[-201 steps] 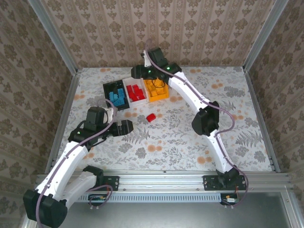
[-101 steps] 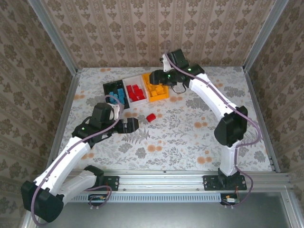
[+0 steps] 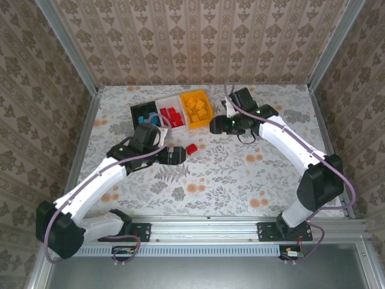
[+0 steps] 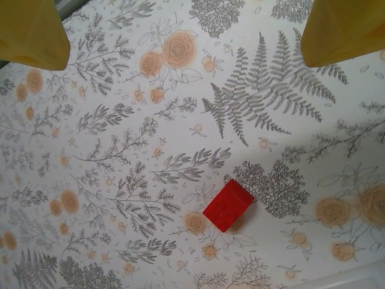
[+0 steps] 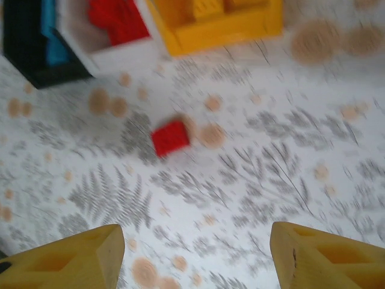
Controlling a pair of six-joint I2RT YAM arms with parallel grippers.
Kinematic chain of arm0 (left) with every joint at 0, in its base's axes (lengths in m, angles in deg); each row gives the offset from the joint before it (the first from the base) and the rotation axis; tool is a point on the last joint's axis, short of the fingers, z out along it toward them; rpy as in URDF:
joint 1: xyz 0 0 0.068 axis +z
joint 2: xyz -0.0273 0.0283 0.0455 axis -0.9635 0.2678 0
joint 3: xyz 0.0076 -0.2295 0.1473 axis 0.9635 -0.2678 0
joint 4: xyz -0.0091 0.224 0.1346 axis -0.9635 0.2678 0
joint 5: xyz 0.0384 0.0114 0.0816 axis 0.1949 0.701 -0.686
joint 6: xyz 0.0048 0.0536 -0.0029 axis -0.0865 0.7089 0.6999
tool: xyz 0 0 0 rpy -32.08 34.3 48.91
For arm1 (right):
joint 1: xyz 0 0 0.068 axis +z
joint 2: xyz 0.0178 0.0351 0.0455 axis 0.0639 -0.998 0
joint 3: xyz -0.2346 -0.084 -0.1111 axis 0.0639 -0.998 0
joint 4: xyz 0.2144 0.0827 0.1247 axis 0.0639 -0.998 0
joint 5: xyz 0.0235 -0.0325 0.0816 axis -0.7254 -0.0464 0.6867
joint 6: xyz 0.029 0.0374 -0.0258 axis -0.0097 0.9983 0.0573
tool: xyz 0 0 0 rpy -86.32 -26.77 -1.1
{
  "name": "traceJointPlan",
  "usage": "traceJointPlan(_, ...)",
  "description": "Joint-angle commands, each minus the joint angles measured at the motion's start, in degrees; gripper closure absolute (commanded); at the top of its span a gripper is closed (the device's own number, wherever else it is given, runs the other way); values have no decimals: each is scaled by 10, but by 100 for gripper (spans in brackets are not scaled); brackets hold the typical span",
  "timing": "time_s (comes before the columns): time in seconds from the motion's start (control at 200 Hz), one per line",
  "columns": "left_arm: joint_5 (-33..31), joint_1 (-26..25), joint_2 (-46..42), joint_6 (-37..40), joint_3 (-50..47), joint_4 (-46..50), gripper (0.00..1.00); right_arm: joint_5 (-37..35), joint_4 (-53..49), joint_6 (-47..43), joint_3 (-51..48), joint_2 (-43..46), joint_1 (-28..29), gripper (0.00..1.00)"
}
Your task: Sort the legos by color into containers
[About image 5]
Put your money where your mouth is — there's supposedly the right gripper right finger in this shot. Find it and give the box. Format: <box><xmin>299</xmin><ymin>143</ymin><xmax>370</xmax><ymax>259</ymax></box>
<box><xmin>269</xmin><ymin>221</ymin><xmax>385</xmax><ymax>289</ymax></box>

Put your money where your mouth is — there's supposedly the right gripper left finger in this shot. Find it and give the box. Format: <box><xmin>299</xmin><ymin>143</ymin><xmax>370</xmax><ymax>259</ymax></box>
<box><xmin>0</xmin><ymin>223</ymin><xmax>126</xmax><ymax>289</ymax></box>

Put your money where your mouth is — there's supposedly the red lego brick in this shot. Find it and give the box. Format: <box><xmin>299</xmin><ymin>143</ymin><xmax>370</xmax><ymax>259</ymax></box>
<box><xmin>87</xmin><ymin>0</ymin><xmax>121</xmax><ymax>31</ymax></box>
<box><xmin>105</xmin><ymin>11</ymin><xmax>151</xmax><ymax>48</ymax></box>

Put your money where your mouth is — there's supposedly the orange lego brick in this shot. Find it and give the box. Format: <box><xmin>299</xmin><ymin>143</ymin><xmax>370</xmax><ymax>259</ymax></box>
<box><xmin>224</xmin><ymin>0</ymin><xmax>268</xmax><ymax>14</ymax></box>

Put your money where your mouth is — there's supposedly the floral patterned table cover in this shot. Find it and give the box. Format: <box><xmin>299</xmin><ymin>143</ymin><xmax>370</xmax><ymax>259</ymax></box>
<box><xmin>0</xmin><ymin>0</ymin><xmax>385</xmax><ymax>289</ymax></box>

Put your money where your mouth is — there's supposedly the red square lego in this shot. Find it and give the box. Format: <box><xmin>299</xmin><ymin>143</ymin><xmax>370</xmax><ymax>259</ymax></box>
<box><xmin>150</xmin><ymin>119</ymin><xmax>191</xmax><ymax>159</ymax></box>

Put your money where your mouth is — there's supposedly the white plastic bin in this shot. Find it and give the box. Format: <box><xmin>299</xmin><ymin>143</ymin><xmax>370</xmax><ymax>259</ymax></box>
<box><xmin>52</xmin><ymin>0</ymin><xmax>163</xmax><ymax>76</ymax></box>

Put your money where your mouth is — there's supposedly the black plastic bin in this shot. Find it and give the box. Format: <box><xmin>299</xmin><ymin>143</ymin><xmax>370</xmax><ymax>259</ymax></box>
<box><xmin>2</xmin><ymin>0</ymin><xmax>96</xmax><ymax>90</ymax></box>

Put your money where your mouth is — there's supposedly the yellow plastic bin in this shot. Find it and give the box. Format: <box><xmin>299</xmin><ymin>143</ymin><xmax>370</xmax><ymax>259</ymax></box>
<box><xmin>146</xmin><ymin>0</ymin><xmax>285</xmax><ymax>57</ymax></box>

